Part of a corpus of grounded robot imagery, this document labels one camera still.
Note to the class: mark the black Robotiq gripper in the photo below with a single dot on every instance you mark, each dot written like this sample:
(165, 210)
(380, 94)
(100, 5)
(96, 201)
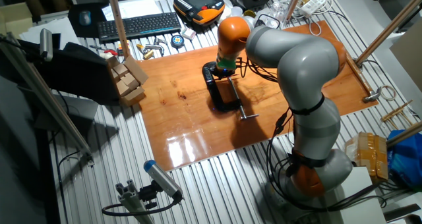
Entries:
(224, 73)

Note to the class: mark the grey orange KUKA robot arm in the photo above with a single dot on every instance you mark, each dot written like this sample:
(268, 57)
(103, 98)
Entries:
(296, 62)

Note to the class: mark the black C-clamp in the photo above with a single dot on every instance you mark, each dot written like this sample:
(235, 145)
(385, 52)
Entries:
(216, 95)

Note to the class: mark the small pink white pack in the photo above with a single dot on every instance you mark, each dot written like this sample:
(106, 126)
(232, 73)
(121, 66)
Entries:
(188, 33)

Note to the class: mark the wooden board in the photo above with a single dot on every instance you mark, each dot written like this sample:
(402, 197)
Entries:
(184, 118)

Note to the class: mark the glass jar white lid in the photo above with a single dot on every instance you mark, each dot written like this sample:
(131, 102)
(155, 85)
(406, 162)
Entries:
(236, 11)

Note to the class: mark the glass jar gold lid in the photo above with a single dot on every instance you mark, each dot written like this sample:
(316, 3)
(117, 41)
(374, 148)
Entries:
(249, 14)

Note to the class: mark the chrome pipe fitting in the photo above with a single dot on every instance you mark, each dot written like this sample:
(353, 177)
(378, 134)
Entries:
(155, 47)

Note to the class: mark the orange black teach pendant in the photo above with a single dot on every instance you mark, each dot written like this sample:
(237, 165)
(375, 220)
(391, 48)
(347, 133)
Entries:
(198, 3)

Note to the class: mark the clear glass jar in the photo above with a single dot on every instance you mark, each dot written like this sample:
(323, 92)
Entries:
(275, 14)

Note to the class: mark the brass fitting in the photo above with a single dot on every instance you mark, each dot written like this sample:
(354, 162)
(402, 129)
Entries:
(148, 54)

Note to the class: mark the open cardboard box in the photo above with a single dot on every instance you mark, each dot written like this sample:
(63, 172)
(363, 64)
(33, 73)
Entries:
(128, 82)

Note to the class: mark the black keyboard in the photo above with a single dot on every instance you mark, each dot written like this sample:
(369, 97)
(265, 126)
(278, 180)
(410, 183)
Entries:
(138, 26)

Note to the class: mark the wooden pole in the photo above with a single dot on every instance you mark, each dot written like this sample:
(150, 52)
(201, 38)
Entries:
(295, 3)
(389, 29)
(405, 134)
(117, 19)

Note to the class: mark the white power strip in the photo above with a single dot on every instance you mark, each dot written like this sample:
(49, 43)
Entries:
(311, 5)

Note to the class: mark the white paper sheets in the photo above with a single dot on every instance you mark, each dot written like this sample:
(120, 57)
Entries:
(132, 8)

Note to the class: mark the black panel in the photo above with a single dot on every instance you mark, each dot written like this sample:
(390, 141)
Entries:
(76, 75)

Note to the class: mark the grey computer mouse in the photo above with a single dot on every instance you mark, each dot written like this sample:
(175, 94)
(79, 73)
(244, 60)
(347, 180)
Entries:
(84, 18)

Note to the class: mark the black mouse pad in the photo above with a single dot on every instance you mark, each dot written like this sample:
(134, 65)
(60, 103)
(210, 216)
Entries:
(74, 26)

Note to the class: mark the taped cardboard package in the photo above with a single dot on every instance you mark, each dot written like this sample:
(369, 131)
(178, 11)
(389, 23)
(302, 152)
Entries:
(367, 155)

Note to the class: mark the wooden sticks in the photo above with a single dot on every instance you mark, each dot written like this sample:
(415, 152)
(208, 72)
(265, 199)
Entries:
(395, 111)

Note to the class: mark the white paper stack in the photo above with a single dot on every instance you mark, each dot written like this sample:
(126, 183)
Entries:
(49, 29)

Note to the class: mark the grey cardboard sheet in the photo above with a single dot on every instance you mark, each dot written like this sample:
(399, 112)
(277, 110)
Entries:
(410, 56)

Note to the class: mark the blue bag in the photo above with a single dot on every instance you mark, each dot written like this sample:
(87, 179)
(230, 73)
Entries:
(405, 158)

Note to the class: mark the plain closed cardboard box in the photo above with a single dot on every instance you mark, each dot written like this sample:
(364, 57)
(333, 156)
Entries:
(14, 18)

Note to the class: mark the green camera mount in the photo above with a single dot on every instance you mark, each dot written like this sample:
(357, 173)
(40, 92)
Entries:
(227, 63)

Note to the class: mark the silver camera blue cap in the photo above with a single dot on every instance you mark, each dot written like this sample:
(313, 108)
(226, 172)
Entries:
(161, 179)

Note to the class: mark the aluminium profile post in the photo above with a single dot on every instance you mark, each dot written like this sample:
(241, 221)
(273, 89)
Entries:
(132, 201)

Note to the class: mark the aluminium frame bar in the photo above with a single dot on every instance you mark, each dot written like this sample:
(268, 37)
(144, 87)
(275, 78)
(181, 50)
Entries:
(49, 100)

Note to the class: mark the white pedestal box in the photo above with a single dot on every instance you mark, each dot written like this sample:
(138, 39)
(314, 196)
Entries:
(356, 197)

